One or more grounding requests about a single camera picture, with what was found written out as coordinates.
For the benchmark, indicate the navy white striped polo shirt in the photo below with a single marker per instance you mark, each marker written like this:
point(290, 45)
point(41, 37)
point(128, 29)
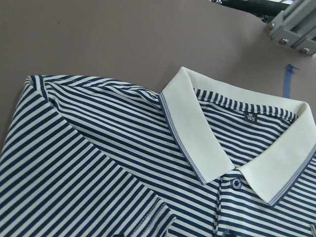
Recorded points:
point(96, 157)

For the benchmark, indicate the aluminium frame post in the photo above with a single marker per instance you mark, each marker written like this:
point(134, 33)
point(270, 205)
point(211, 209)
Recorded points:
point(295, 27)

